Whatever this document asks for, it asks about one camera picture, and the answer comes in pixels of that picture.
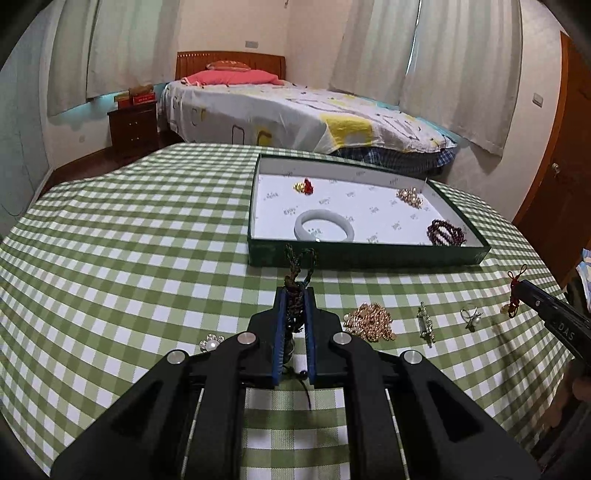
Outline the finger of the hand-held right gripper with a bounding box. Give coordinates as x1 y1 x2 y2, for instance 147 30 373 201
512 278 561 326

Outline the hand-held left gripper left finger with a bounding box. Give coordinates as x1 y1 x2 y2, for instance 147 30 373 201
50 286 291 480

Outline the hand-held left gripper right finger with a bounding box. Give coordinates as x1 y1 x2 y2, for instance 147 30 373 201
302 286 541 480

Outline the red knot charm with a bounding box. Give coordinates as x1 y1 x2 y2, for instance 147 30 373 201
501 264 529 319

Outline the dark braided cord bracelet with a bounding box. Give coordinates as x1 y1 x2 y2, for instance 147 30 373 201
283 244 319 411

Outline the pale jade bangle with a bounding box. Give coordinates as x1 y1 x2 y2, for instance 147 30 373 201
294 209 355 243

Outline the dark red bead bracelet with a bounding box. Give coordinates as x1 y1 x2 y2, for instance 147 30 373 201
426 219 468 246

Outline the dark green tray box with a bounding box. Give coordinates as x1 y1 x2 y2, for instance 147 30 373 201
247 154 491 268

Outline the gold rhinestone brooch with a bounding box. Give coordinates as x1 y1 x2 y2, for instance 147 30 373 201
344 302 399 343

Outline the pearl brooch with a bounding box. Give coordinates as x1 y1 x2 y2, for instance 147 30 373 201
199 333 225 355

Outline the silver hair clip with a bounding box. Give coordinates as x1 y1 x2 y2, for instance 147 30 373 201
417 302 436 346

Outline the brown wooden door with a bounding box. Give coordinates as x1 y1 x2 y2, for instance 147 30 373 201
512 32 591 241

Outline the green checked tablecloth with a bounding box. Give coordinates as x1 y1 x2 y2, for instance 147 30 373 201
0 142 578 480

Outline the blue plaid bed skirt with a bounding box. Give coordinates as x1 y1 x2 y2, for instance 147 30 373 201
332 142 458 178

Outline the patterned white bed sheet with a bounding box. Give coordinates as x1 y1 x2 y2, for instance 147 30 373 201
157 79 458 155

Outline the wide white curtain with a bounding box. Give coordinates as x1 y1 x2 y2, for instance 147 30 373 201
86 0 183 100
399 0 525 160

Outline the dark wooden nightstand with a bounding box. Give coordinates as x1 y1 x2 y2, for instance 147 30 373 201
107 102 160 155

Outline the pink pillow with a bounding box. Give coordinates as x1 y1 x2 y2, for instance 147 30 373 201
182 69 284 87

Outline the wooden bed headboard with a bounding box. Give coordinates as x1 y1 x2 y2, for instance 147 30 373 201
175 51 287 81

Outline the narrow white curtain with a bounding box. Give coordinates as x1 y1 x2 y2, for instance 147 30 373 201
329 0 421 95
46 0 100 116

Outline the silver ring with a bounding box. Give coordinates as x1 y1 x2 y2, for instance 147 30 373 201
460 307 483 332

